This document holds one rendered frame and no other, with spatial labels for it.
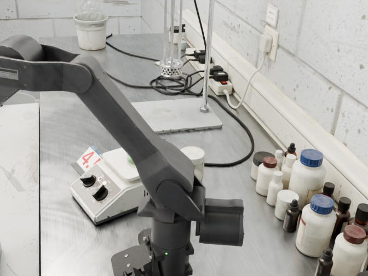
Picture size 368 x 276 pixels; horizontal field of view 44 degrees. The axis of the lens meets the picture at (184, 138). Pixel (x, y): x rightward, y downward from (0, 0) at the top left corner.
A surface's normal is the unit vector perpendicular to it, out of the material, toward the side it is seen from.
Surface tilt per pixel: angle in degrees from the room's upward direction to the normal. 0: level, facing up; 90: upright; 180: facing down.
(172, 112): 0
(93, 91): 86
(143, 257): 19
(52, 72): 90
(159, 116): 0
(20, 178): 0
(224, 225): 53
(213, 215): 26
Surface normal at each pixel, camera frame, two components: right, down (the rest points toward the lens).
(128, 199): 0.58, 0.42
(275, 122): -0.96, 0.10
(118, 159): 0.04, -0.87
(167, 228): -0.17, 0.47
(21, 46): 0.55, -0.74
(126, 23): 0.27, 0.48
